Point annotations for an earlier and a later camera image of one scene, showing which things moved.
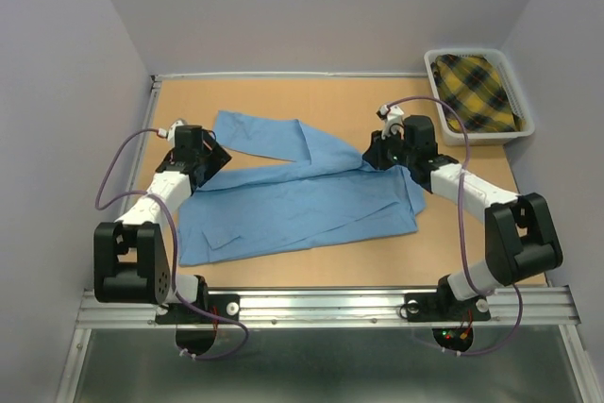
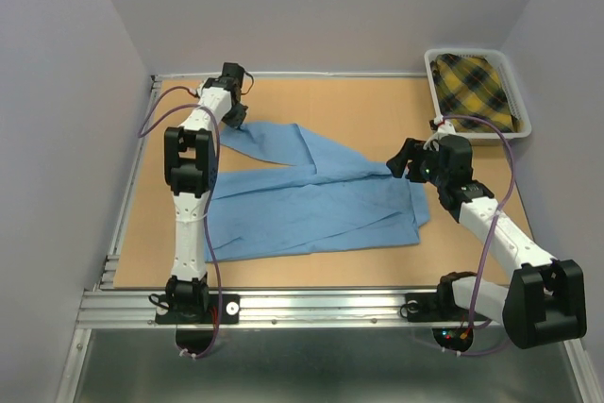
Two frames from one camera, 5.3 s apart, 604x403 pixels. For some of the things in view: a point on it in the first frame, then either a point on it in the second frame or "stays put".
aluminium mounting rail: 340,307 stays put
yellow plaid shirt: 471,86 stays put
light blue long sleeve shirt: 288,188 stays put
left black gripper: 216,163 -> 238,119
